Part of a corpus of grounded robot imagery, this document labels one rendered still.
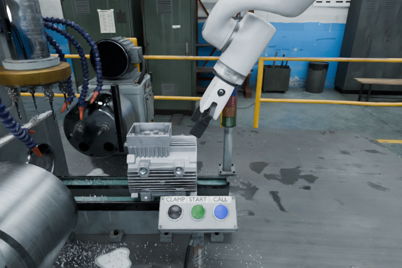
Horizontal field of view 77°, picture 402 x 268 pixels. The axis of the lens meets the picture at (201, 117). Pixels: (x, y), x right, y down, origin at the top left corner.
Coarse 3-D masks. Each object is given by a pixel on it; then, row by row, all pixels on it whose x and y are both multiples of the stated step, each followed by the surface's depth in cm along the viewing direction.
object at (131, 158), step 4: (128, 156) 72; (132, 156) 72; (192, 156) 73; (196, 156) 73; (128, 160) 72; (132, 160) 72; (192, 160) 72; (196, 160) 72; (128, 164) 73; (132, 164) 73; (192, 192) 77; (196, 192) 77; (132, 196) 76; (136, 196) 76
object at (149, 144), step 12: (132, 132) 78; (144, 132) 77; (156, 132) 77; (168, 132) 74; (132, 144) 73; (144, 144) 73; (156, 144) 73; (168, 144) 73; (144, 156) 74; (156, 156) 74
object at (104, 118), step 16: (96, 96) 101; (96, 112) 97; (112, 112) 97; (128, 112) 106; (64, 128) 100; (80, 128) 96; (96, 128) 99; (112, 128) 99; (128, 128) 103; (80, 144) 101; (96, 144) 102; (112, 144) 101
